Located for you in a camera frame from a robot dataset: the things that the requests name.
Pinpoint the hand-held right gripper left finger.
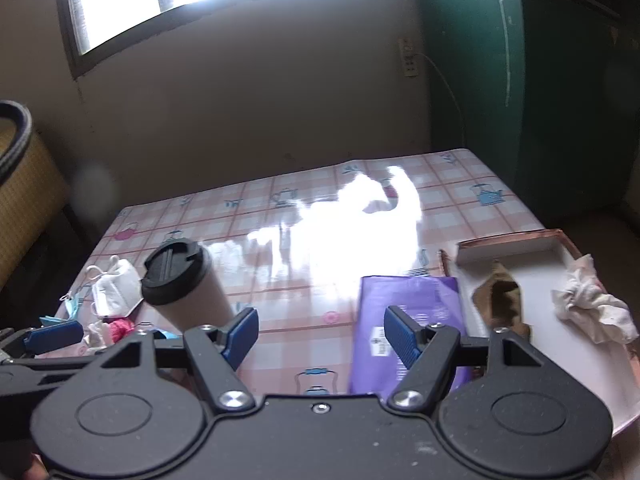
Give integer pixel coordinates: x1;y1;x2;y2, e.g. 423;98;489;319
95;307;261;413

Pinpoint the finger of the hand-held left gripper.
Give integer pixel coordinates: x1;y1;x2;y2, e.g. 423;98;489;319
0;320;85;360
0;359;101;397

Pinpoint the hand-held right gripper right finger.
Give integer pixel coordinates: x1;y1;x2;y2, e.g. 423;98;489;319
382;305;543;413

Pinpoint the blue face mask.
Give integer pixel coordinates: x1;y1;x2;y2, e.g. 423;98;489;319
39;294;86;328

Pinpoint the table with checked pink cloth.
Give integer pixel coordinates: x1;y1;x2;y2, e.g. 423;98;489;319
52;147;546;401

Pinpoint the purple packet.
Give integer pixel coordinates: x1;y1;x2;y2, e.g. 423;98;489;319
347;275;473;396

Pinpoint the paper cup with black lid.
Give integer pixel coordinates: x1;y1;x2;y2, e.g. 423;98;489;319
141;240;241;333

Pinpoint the pink and white sock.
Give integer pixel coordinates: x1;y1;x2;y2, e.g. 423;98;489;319
85;316;141;350

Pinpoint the brown paper scrap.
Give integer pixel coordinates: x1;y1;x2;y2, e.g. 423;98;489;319
472;259;533;343

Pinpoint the white cardboard box tray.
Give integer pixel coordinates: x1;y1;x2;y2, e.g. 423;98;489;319
439;228;640;441

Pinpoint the yellow wicker sofa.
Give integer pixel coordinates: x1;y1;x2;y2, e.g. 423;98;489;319
0;130;71;291

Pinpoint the white crumpled cloth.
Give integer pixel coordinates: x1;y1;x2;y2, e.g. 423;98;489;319
550;254;640;346

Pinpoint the green wooden cabinet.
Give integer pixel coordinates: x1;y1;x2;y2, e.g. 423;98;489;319
412;0;640;221

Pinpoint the black strap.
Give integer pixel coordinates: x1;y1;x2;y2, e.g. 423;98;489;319
0;100;37;183

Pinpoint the white cable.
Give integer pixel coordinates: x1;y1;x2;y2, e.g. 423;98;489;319
419;51;468;151

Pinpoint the wall socket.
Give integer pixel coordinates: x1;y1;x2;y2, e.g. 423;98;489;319
398;36;420;78

